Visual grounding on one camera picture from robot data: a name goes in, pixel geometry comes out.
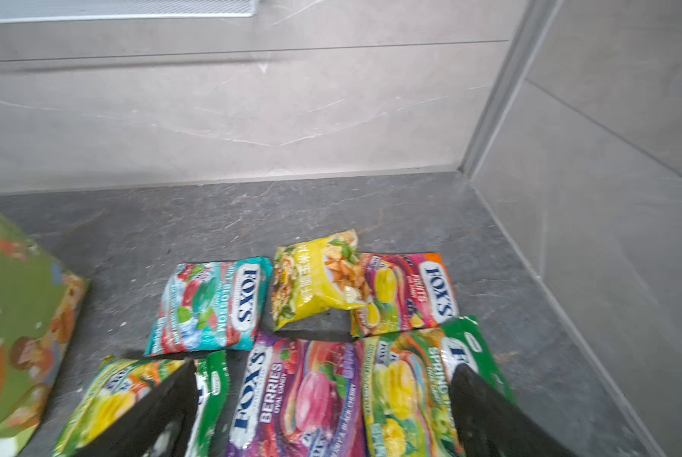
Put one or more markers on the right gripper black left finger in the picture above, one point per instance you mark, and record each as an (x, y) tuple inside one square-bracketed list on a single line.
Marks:
[(161, 424)]

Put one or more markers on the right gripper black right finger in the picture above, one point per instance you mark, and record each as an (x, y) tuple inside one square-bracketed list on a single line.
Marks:
[(487, 424)]

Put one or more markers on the teal Fox's candy packet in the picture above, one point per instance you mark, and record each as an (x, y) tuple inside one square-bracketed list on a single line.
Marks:
[(211, 306)]

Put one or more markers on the purple snack packet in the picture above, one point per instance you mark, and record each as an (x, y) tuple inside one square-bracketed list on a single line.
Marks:
[(299, 397)]

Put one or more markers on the orange pink Fox's candy packet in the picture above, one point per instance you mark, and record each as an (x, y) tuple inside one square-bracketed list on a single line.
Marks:
[(408, 291)]

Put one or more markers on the floral paper gift bag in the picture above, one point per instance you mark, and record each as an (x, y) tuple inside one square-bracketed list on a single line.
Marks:
[(40, 301)]

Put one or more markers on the yellow green snack packet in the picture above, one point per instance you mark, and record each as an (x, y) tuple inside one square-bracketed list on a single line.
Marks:
[(315, 276)]

